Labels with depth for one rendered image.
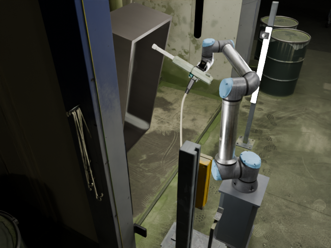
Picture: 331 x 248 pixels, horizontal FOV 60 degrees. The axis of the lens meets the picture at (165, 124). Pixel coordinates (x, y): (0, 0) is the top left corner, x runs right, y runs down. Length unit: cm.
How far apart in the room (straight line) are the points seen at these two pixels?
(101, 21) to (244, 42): 294
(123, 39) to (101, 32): 72
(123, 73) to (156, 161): 147
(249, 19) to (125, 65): 222
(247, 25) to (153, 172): 213
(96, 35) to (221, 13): 290
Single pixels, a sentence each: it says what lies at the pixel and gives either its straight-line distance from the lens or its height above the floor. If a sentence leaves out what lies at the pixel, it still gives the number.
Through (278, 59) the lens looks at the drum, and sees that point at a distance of 445.
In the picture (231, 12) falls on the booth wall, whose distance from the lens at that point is 390.
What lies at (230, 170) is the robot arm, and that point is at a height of 87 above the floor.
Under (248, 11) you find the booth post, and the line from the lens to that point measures 384.
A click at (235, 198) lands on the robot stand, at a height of 62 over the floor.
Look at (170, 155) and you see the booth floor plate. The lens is 330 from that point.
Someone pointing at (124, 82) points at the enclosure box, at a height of 132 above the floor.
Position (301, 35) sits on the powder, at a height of 86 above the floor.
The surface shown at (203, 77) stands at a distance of 199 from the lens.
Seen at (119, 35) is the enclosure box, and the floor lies 165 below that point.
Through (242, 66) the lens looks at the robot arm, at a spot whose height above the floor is 148.
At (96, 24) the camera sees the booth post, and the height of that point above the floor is 194.
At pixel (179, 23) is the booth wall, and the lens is 421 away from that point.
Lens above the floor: 228
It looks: 37 degrees down
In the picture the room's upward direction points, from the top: straight up
